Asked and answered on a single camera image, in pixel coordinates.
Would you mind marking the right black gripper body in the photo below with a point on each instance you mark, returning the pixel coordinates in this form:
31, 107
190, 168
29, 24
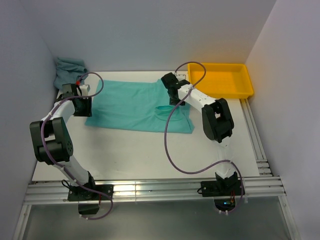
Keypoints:
174, 100

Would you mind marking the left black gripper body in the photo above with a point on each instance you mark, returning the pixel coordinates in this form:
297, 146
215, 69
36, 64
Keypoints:
85, 110

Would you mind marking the teal green t-shirt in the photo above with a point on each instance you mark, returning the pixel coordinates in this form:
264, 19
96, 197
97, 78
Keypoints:
137, 106

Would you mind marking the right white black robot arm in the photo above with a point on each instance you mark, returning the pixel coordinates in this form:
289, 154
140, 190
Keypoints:
217, 124

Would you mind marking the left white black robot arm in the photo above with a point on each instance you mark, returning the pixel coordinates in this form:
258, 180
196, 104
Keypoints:
53, 145

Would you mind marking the crumpled grey-blue t-shirt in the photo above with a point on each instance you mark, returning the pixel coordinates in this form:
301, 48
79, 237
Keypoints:
68, 70

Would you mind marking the yellow plastic tray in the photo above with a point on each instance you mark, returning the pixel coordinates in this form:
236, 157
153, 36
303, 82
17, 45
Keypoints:
222, 80

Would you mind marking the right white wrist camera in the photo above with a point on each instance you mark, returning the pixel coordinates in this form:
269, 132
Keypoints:
181, 77

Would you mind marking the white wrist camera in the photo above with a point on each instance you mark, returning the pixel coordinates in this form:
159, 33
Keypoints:
181, 77
81, 89

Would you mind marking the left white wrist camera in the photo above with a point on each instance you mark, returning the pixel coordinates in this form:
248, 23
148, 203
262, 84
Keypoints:
81, 89

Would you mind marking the aluminium front rail frame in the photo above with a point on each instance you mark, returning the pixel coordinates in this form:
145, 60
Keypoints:
52, 192

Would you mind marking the aluminium right side rail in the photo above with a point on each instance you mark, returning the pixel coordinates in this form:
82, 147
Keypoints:
255, 132

